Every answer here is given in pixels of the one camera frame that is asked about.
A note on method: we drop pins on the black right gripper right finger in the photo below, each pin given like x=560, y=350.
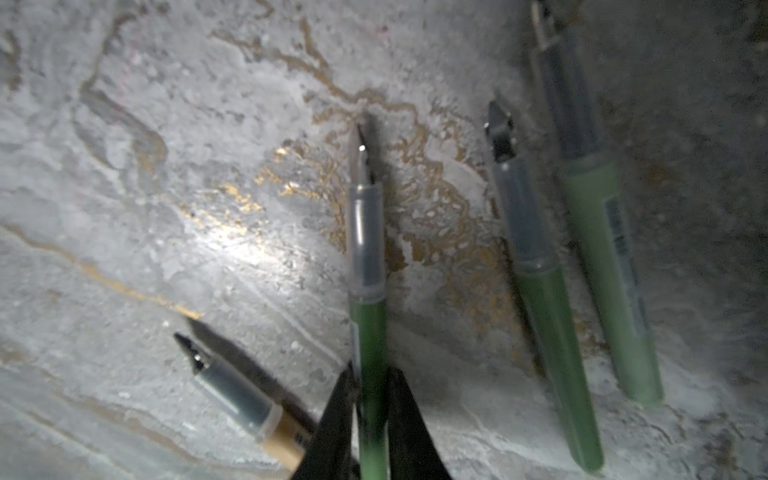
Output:
x=412, y=453

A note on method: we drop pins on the dark green pen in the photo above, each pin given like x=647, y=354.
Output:
x=541, y=284

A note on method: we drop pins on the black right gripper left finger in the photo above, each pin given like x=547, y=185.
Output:
x=328, y=455

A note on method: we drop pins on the light green pen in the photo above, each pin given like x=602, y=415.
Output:
x=593, y=196

